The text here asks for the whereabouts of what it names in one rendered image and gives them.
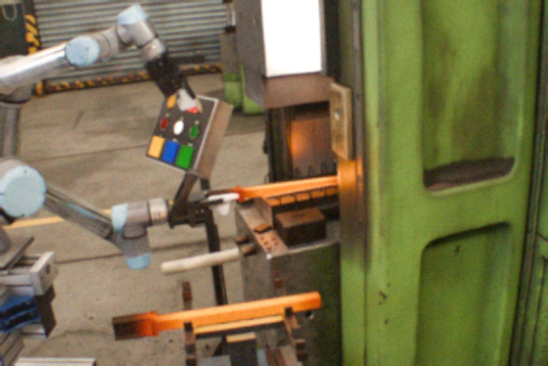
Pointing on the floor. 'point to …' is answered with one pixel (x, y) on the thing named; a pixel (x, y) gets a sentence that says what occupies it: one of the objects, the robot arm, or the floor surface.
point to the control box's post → (213, 252)
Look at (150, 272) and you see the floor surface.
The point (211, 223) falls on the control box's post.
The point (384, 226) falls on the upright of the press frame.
